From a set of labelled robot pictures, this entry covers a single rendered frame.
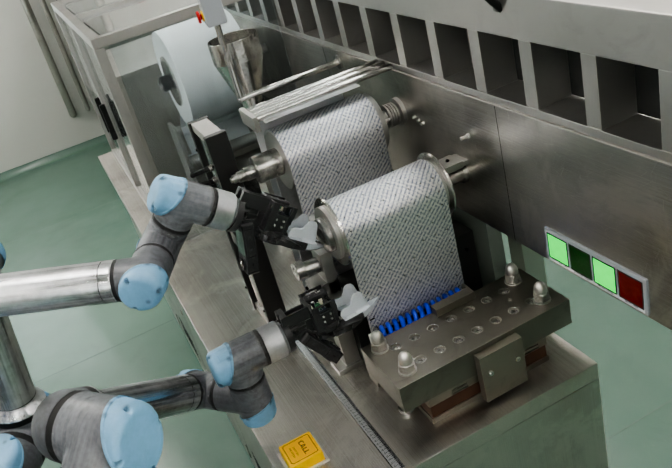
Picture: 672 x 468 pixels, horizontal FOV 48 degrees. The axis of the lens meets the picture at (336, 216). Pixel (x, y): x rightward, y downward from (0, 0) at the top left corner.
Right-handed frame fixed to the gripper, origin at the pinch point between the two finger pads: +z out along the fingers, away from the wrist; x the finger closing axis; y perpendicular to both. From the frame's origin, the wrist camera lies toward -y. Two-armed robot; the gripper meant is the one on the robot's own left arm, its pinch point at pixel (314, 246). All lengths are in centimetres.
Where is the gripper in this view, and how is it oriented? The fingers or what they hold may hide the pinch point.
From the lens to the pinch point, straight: 153.8
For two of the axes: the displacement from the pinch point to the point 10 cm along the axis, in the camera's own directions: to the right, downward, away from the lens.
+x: -4.2, -3.3, 8.4
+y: 3.7, -9.1, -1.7
